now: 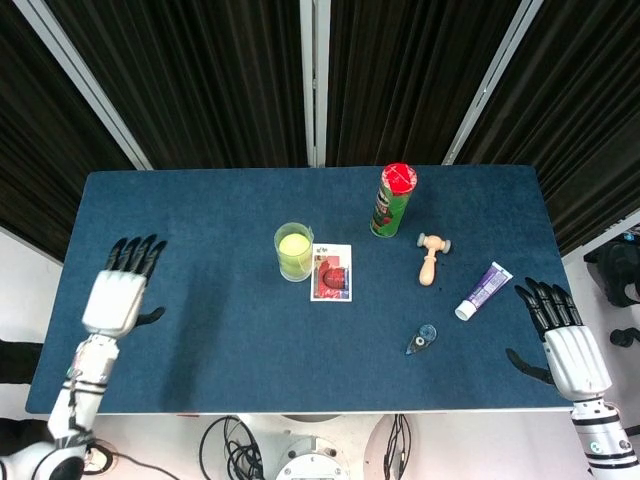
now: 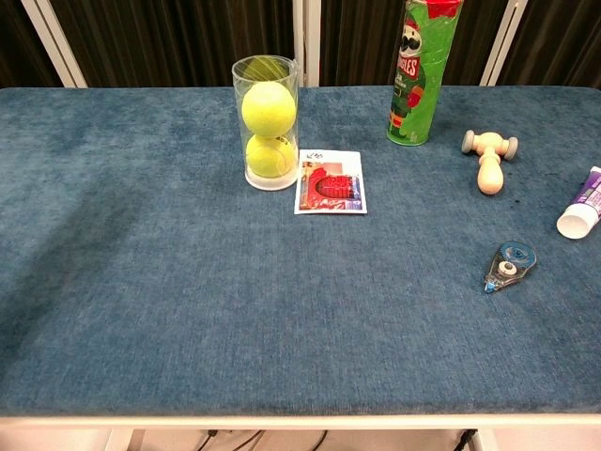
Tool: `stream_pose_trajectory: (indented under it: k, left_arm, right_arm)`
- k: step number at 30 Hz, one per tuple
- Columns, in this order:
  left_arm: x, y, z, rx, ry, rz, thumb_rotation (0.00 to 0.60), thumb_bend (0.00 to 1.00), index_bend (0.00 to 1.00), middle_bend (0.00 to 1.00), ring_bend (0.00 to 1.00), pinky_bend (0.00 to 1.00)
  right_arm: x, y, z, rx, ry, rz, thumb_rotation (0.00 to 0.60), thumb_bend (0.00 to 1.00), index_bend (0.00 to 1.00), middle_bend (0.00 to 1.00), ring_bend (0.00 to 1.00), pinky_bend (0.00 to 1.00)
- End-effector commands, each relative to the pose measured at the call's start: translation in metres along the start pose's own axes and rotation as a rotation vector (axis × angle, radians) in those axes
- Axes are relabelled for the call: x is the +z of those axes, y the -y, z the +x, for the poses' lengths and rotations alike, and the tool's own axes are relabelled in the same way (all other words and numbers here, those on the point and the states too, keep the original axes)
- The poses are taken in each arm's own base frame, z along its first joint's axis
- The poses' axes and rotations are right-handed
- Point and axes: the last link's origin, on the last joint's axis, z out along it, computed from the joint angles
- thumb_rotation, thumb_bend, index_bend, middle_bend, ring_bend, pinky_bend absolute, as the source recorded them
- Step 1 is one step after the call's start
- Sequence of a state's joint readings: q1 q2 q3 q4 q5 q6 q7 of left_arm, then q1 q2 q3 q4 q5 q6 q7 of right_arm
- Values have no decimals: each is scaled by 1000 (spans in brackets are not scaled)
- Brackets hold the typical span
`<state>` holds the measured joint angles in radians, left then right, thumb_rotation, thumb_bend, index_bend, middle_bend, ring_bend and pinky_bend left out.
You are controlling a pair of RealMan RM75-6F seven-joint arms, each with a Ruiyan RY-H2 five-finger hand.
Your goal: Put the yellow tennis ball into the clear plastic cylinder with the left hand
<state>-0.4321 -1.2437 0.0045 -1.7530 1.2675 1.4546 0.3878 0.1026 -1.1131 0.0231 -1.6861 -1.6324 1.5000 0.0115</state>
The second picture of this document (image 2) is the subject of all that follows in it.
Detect wooden toy hammer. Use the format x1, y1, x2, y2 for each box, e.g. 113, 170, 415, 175
461, 129, 519, 196

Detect green Pringles can red lid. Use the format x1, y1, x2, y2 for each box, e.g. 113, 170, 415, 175
386, 0, 465, 147

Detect white card red picture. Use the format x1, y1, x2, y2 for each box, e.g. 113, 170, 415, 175
294, 148, 368, 216

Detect plain yellow tennis ball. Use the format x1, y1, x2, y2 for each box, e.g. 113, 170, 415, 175
241, 81, 298, 138

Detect blue table cloth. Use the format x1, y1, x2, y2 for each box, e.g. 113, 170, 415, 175
0, 85, 601, 418

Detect yellow tennis ball black print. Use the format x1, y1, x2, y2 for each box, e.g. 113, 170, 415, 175
245, 133, 298, 179

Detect purple white toothpaste tube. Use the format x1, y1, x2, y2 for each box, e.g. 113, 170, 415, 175
556, 165, 601, 241

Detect white metal post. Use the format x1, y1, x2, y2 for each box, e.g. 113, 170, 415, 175
478, 0, 534, 87
291, 0, 321, 88
21, 0, 89, 89

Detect black curtain panel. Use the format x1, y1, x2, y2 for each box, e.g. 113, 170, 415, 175
0, 0, 62, 89
504, 0, 601, 87
318, 0, 511, 87
49, 0, 295, 89

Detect blue correction tape dispenser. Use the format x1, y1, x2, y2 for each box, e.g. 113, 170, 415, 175
483, 241, 537, 295

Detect clear cup with ball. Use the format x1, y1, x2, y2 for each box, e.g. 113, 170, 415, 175
231, 54, 301, 192

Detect black cable bundle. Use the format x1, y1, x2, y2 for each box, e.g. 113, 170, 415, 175
194, 429, 267, 451

